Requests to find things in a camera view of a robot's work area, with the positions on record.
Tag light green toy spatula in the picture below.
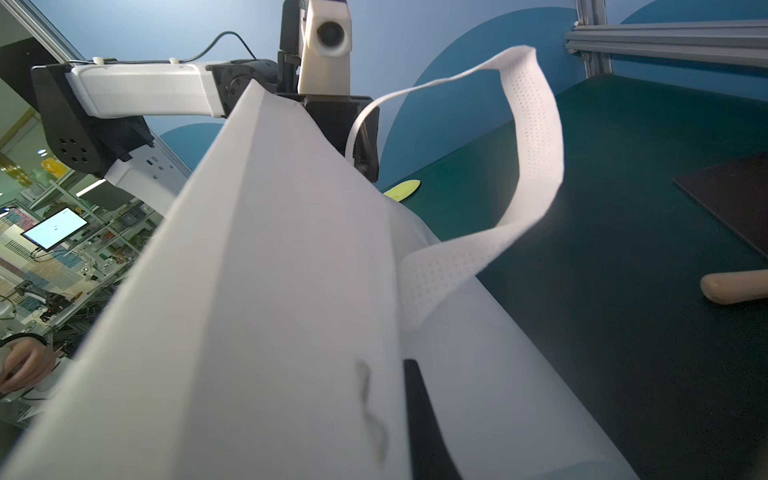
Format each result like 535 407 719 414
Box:
384 179 421 202

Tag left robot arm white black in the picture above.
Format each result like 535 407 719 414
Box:
30 54 379 215

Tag white insulated delivery bag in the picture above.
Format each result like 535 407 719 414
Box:
1 46 634 479

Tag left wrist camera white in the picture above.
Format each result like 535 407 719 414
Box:
278 0 353 96

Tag left aluminium frame post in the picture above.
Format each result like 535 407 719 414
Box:
574 0 613 78

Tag person hand in background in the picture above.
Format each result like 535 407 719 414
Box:
1 336 57 394

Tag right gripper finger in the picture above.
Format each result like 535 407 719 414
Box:
403 359 461 480

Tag tablet screen in background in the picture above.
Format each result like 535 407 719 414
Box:
21 207 88 252

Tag aluminium back frame bar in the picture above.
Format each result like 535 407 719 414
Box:
565 20 767 68

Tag green toy rake wooden handle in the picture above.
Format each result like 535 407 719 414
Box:
700 269 767 305

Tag pink cherry blossom tree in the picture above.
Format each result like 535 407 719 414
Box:
673 152 767 257

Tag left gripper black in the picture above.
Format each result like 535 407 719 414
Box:
279 93 380 183

